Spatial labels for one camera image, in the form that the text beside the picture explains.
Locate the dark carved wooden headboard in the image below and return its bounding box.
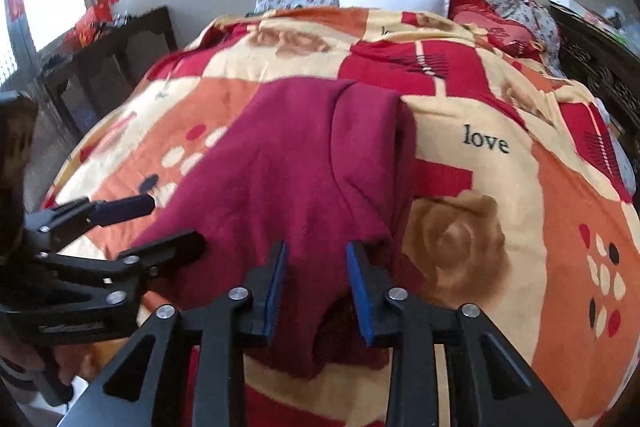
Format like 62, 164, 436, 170
547, 2, 640, 132

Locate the clutter behind headboard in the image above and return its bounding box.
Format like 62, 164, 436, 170
547, 0, 632, 38

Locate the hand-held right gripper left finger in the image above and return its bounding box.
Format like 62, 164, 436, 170
102, 241, 290, 427

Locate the maroon sweater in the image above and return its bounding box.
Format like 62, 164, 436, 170
127, 77, 418, 380

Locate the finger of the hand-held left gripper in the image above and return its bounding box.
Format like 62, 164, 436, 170
22, 194, 157, 254
37, 229, 208, 290

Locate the dark wooden cabinet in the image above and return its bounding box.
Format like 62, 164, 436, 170
40, 6, 179, 135

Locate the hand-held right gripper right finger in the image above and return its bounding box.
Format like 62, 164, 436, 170
346, 241, 573, 427

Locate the printed orange red blanket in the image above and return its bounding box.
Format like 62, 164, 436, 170
42, 6, 640, 427

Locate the red ruffled pillow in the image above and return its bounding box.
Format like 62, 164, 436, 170
449, 0, 547, 58

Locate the person's left hand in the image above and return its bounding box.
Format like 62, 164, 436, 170
0, 339, 101, 400

